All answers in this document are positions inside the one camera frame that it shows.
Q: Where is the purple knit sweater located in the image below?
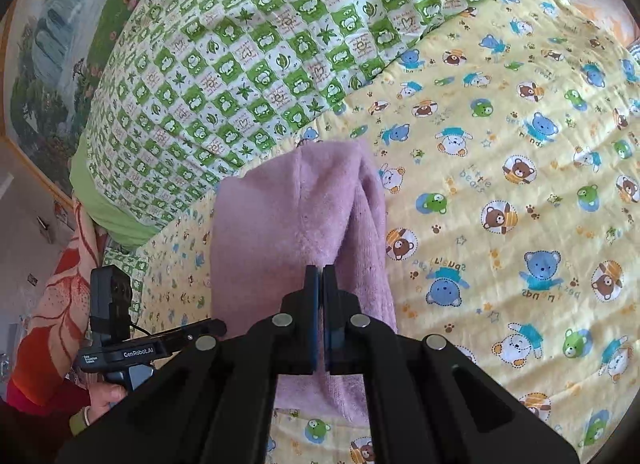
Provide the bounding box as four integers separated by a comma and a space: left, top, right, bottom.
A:
208, 137, 399, 427

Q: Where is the person's left hand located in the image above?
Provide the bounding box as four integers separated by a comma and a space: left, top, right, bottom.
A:
85, 382, 127, 425

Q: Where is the red floral blanket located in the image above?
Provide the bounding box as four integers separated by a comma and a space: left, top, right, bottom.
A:
6, 201, 106, 416

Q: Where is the green checkered folded quilt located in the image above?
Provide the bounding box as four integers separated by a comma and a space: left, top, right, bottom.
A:
70, 0, 482, 246

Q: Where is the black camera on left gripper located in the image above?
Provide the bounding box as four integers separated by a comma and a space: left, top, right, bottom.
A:
90, 265, 132, 343

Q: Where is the landscape painting on wall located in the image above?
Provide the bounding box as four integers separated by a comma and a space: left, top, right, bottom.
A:
1, 0, 141, 194

